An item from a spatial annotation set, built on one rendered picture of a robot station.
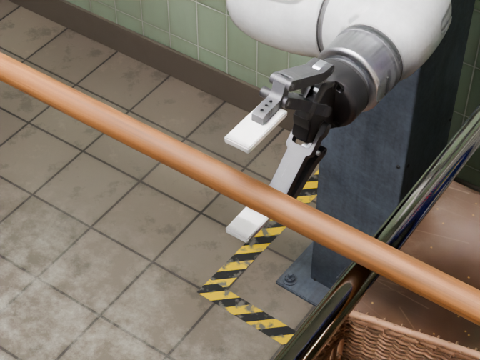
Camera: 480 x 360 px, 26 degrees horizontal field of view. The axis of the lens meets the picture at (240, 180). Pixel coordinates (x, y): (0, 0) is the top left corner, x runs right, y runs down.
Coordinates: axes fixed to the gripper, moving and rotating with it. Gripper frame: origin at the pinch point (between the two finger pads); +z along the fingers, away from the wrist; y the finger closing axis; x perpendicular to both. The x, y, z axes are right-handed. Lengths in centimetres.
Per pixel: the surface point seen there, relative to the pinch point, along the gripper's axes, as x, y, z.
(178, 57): 106, 111, -119
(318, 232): -10.3, -0.9, 1.5
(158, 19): 114, 101, -120
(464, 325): -14, 61, -43
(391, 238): -15.7, 1.7, -4.1
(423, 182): -14.6, 1.7, -13.1
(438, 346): -17, 43, -24
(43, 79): 27.6, -1.3, 0.4
